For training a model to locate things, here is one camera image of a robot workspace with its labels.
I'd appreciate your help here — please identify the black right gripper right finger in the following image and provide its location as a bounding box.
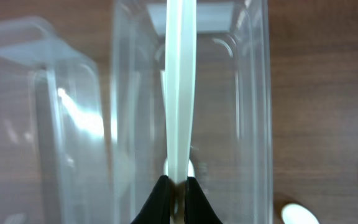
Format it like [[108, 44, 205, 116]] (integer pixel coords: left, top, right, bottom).
[[185, 177, 223, 224]]

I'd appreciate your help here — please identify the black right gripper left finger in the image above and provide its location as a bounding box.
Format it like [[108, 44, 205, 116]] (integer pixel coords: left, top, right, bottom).
[[131, 175, 170, 224]]

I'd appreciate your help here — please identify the right clear plastic container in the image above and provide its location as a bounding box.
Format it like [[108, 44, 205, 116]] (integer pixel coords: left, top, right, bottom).
[[111, 0, 273, 224]]

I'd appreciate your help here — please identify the clear plastic container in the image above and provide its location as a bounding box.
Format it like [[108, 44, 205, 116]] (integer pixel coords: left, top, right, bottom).
[[111, 0, 273, 224], [0, 17, 111, 223]]

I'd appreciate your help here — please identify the left clear plastic container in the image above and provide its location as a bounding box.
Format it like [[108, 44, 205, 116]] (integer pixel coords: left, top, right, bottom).
[[0, 17, 111, 223]]

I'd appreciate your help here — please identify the thick white plastic spoon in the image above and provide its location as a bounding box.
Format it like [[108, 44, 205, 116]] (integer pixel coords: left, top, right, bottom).
[[281, 203, 319, 224]]

